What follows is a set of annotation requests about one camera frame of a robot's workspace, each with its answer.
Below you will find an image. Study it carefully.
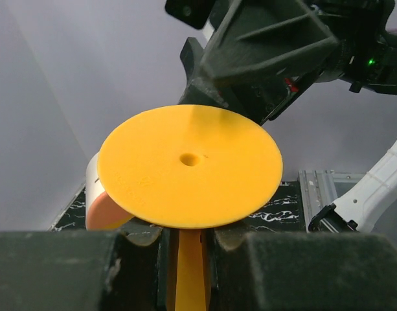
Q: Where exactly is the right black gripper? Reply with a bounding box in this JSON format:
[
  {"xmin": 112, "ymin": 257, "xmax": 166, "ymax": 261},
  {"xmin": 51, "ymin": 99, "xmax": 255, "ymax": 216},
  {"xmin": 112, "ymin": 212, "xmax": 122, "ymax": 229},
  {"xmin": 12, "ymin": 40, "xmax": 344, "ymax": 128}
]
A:
[{"xmin": 200, "ymin": 1, "xmax": 385, "ymax": 125}]

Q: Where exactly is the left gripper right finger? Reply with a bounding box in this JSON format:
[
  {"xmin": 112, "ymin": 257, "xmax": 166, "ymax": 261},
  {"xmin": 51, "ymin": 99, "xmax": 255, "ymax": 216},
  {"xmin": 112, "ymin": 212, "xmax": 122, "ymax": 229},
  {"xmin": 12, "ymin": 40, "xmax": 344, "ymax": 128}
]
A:
[{"xmin": 208, "ymin": 226, "xmax": 397, "ymax": 310}]

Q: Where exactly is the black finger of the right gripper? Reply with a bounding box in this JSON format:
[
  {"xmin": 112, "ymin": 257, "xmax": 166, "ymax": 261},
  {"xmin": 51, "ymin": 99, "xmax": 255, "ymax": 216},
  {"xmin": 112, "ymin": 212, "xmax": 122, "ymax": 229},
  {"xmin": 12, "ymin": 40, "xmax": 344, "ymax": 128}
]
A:
[{"xmin": 179, "ymin": 37, "xmax": 265, "ymax": 122}]

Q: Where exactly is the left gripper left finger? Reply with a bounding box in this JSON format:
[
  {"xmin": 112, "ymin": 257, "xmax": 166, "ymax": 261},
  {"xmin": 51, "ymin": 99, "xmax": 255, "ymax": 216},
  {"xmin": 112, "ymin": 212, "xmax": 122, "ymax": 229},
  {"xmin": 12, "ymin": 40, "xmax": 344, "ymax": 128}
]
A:
[{"xmin": 0, "ymin": 225, "xmax": 162, "ymax": 310}]

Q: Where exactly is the orange plastic wine glass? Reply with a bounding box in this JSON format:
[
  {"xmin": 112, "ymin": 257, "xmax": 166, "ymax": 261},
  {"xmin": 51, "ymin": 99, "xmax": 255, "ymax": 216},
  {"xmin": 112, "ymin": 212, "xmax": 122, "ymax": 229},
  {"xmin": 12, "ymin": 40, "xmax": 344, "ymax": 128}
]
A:
[{"xmin": 97, "ymin": 104, "xmax": 283, "ymax": 310}]

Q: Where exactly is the orange and white cylinder box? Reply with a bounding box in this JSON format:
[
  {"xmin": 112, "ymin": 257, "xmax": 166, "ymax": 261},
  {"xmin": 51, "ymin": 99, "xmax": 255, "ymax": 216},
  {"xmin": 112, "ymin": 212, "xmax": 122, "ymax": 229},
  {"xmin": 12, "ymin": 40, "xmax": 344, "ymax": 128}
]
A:
[{"xmin": 85, "ymin": 153, "xmax": 133, "ymax": 230}]

